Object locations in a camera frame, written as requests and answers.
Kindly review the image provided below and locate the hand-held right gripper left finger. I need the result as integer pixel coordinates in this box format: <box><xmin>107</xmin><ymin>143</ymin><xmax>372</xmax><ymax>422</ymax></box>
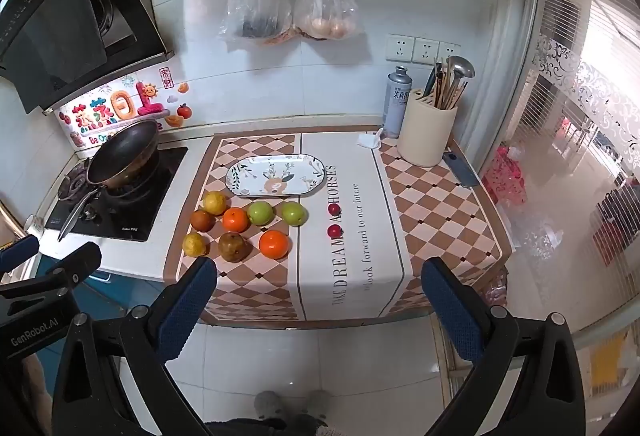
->
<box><xmin>52</xmin><ymin>256</ymin><xmax>218</xmax><ymax>436</ymax></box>

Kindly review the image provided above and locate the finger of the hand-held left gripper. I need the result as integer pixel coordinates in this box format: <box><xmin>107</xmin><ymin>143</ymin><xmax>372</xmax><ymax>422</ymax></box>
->
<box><xmin>0</xmin><ymin>242</ymin><xmax>102</xmax><ymax>301</ymax></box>
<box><xmin>0</xmin><ymin>233</ymin><xmax>40</xmax><ymax>273</ymax></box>

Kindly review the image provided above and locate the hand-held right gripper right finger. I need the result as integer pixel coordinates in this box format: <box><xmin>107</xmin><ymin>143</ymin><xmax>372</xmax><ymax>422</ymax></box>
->
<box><xmin>421</xmin><ymin>257</ymin><xmax>586</xmax><ymax>436</ymax></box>

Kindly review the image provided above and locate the yellow lemon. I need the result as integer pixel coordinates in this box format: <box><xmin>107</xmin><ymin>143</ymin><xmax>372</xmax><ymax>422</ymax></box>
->
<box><xmin>202</xmin><ymin>191</ymin><xmax>230</xmax><ymax>216</ymax></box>
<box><xmin>182</xmin><ymin>231</ymin><xmax>210</xmax><ymax>258</ymax></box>

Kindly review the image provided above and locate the brown fruit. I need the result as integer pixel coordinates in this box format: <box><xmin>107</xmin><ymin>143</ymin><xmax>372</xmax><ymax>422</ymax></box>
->
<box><xmin>190</xmin><ymin>209</ymin><xmax>216</xmax><ymax>233</ymax></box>
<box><xmin>218</xmin><ymin>231</ymin><xmax>249</xmax><ymax>263</ymax></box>

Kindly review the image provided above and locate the orange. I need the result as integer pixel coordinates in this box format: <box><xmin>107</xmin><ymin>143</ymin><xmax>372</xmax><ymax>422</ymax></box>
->
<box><xmin>258</xmin><ymin>229</ymin><xmax>291</xmax><ymax>260</ymax></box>
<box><xmin>222</xmin><ymin>207</ymin><xmax>250</xmax><ymax>233</ymax></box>

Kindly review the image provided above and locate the green fruit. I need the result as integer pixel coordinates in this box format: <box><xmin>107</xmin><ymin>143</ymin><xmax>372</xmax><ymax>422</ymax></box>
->
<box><xmin>281</xmin><ymin>201</ymin><xmax>308</xmax><ymax>228</ymax></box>
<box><xmin>248</xmin><ymin>201</ymin><xmax>275</xmax><ymax>226</ymax></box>

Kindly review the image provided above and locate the floral oval plate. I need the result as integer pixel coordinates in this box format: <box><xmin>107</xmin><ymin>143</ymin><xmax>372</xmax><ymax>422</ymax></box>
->
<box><xmin>225</xmin><ymin>153</ymin><xmax>327</xmax><ymax>198</ymax></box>

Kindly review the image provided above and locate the person's left forearm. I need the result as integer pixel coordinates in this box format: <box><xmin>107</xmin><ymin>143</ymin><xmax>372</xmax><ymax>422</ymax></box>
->
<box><xmin>22</xmin><ymin>356</ymin><xmax>57</xmax><ymax>436</ymax></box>

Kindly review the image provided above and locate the blue cabinet door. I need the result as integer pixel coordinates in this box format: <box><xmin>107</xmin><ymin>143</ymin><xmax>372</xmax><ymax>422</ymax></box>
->
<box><xmin>30</xmin><ymin>261</ymin><xmax>161</xmax><ymax>397</ymax></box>

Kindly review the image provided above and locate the black gas stove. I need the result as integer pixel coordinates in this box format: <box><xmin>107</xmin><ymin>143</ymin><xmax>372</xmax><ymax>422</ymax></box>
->
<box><xmin>45</xmin><ymin>145</ymin><xmax>190</xmax><ymax>243</ymax></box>

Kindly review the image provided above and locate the checkered brown table mat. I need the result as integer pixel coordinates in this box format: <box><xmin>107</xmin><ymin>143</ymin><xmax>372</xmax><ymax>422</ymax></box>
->
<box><xmin>162</xmin><ymin>126</ymin><xmax>516</xmax><ymax>329</ymax></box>

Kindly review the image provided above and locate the dark frying pan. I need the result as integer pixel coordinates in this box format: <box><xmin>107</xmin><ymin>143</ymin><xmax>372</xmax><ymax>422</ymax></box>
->
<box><xmin>57</xmin><ymin>119</ymin><xmax>161</xmax><ymax>242</ymax></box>

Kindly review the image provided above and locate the grey slipper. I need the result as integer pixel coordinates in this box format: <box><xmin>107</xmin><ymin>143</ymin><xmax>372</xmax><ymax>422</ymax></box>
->
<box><xmin>254</xmin><ymin>390</ymin><xmax>286</xmax><ymax>423</ymax></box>

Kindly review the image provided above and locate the dark cleaver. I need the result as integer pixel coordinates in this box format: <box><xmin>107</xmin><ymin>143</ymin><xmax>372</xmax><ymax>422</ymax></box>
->
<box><xmin>442</xmin><ymin>152</ymin><xmax>481</xmax><ymax>188</ymax></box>

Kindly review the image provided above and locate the red plastic bag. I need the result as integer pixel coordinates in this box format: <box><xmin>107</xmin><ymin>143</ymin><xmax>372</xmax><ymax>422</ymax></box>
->
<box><xmin>482</xmin><ymin>143</ymin><xmax>528</xmax><ymax>208</ymax></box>

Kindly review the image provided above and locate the cardboard sheet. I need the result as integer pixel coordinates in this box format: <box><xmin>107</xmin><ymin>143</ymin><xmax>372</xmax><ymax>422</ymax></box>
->
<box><xmin>397</xmin><ymin>89</ymin><xmax>458</xmax><ymax>168</ymax></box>

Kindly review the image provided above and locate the crumpled white paper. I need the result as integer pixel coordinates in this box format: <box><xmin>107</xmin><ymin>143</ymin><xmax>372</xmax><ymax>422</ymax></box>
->
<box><xmin>357</xmin><ymin>129</ymin><xmax>386</xmax><ymax>150</ymax></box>

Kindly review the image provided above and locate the black range hood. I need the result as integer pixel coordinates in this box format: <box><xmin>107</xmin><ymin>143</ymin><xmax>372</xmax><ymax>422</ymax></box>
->
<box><xmin>0</xmin><ymin>0</ymin><xmax>173</xmax><ymax>114</ymax></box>

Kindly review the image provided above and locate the grey spray can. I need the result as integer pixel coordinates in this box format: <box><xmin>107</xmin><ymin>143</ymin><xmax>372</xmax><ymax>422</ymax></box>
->
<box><xmin>382</xmin><ymin>65</ymin><xmax>413</xmax><ymax>139</ymax></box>

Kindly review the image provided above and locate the bunch of wooden chopsticks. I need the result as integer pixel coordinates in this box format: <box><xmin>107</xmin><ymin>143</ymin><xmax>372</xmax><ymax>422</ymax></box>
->
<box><xmin>434</xmin><ymin>59</ymin><xmax>469</xmax><ymax>109</ymax></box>

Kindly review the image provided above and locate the metal ladle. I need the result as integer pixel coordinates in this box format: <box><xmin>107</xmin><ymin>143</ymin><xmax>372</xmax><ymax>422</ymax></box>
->
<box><xmin>442</xmin><ymin>55</ymin><xmax>476</xmax><ymax>109</ymax></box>

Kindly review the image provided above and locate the glass sliding door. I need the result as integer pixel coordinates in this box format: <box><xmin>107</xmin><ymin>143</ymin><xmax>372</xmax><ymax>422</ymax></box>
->
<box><xmin>480</xmin><ymin>0</ymin><xmax>640</xmax><ymax>347</ymax></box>

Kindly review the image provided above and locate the colourful lettered wall sticker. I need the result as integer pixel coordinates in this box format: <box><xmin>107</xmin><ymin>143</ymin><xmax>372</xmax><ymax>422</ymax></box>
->
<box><xmin>59</xmin><ymin>79</ymin><xmax>166</xmax><ymax>148</ymax></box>

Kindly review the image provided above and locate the black knife handle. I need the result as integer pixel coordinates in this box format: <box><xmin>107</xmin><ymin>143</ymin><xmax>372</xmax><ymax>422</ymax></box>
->
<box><xmin>422</xmin><ymin>65</ymin><xmax>439</xmax><ymax>98</ymax></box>

